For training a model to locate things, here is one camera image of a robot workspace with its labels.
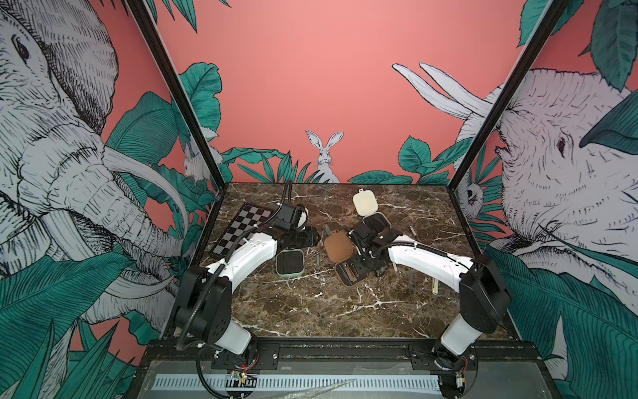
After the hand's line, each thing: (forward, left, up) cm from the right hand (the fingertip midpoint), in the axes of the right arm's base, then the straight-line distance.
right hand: (357, 264), depth 86 cm
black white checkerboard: (+23, +46, -4) cm, 52 cm away
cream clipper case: (+32, -6, -5) cm, 33 cm away
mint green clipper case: (+3, +25, -6) cm, 26 cm away
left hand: (+9, +14, +6) cm, 18 cm away
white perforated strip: (-34, +18, -7) cm, 39 cm away
